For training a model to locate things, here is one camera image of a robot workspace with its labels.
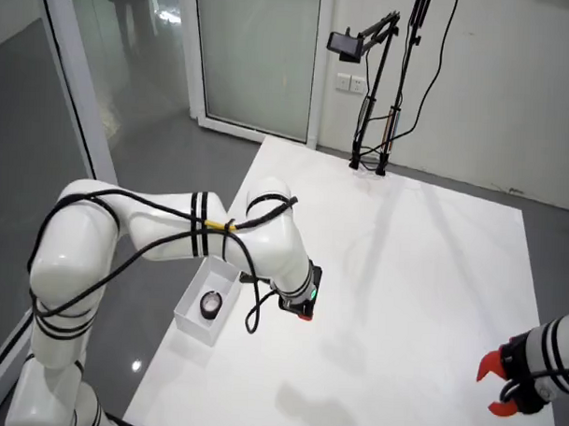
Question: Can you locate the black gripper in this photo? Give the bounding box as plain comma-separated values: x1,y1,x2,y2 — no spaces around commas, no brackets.
475,331,553,418
277,263,324,323

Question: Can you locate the black tape roll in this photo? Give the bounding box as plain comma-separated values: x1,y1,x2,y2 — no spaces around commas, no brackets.
198,290,225,322

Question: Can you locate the white cardboard bin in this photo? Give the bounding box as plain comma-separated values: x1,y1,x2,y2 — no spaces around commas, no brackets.
172,256,244,348

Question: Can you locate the white framed glass door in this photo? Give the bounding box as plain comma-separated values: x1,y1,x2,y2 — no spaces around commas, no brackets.
189,0,328,148

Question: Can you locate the person in dark clothes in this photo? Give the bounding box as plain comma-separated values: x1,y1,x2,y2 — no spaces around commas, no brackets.
106,0,158,58

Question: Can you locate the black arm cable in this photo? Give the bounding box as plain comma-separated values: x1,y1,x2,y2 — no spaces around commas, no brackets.
25,188,299,336

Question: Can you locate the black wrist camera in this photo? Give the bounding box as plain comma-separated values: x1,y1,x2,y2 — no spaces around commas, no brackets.
238,271,272,287

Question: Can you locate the black hanging wall cable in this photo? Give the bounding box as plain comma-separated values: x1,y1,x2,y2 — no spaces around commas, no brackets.
361,0,462,160

